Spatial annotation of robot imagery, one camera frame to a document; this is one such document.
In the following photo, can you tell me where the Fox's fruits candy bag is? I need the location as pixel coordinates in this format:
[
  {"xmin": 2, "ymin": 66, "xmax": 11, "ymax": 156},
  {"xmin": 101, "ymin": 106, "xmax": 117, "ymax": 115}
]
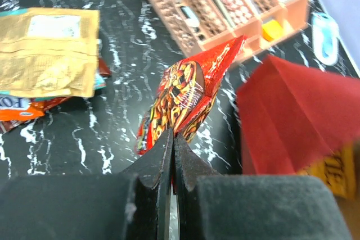
[{"xmin": 1, "ymin": 94, "xmax": 70, "ymax": 121}]

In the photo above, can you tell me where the teal snack bag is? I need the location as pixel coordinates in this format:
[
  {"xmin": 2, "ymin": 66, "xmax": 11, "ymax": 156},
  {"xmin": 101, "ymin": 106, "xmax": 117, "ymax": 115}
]
[{"xmin": 94, "ymin": 73, "xmax": 106, "ymax": 90}]

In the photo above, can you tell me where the yellow flat snack pouch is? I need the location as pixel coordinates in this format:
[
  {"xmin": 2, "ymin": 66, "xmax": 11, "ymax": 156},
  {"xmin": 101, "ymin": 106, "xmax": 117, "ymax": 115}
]
[{"xmin": 297, "ymin": 143, "xmax": 356, "ymax": 200}]

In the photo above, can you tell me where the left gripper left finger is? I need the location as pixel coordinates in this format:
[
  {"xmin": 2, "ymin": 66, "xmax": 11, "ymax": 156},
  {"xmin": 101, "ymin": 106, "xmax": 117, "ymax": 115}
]
[{"xmin": 1, "ymin": 129, "xmax": 173, "ymax": 239}]

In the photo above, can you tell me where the gold snack bag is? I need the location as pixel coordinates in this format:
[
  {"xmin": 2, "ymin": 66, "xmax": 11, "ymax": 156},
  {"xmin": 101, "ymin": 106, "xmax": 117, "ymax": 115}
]
[{"xmin": 1, "ymin": 7, "xmax": 100, "ymax": 98}]

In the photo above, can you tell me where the yellow grey small box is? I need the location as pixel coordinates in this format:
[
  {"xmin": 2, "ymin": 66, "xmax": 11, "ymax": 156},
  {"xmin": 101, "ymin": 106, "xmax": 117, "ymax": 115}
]
[{"xmin": 262, "ymin": 19, "xmax": 284, "ymax": 42}]

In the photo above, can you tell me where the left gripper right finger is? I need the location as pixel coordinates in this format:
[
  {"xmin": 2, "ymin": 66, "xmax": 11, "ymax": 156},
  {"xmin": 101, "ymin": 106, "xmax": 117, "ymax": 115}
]
[{"xmin": 173, "ymin": 135, "xmax": 350, "ymax": 239}]

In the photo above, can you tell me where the light blue packaged item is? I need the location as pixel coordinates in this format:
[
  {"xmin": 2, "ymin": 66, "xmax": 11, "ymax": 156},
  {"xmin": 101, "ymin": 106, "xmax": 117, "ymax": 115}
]
[{"xmin": 311, "ymin": 12, "xmax": 339, "ymax": 66}]

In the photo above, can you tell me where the red cookie snack packet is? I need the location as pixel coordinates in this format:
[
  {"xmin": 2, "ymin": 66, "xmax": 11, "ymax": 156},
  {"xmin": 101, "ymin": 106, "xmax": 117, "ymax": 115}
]
[{"xmin": 135, "ymin": 35, "xmax": 247, "ymax": 155}]

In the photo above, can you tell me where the peach plastic file organizer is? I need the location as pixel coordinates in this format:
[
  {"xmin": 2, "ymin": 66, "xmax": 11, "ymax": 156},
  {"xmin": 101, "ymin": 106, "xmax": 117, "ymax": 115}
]
[{"xmin": 149, "ymin": 0, "xmax": 309, "ymax": 62}]

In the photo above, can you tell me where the red brown paper bag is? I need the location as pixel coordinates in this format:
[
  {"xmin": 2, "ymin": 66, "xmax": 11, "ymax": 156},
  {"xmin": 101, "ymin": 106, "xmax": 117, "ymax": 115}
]
[{"xmin": 237, "ymin": 55, "xmax": 359, "ymax": 174}]

